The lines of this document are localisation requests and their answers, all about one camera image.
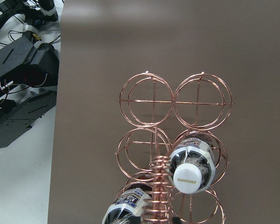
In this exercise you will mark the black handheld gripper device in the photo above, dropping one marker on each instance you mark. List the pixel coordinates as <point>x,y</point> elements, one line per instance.
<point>34,18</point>

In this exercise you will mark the tea bottle one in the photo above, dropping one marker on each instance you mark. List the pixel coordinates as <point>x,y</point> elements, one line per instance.
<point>192,164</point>

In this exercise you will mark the tea bottle three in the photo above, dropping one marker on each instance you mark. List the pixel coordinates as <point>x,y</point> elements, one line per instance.
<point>128,207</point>

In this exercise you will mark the copper wire bottle basket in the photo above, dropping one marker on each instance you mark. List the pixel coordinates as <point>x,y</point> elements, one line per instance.
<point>161,117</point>

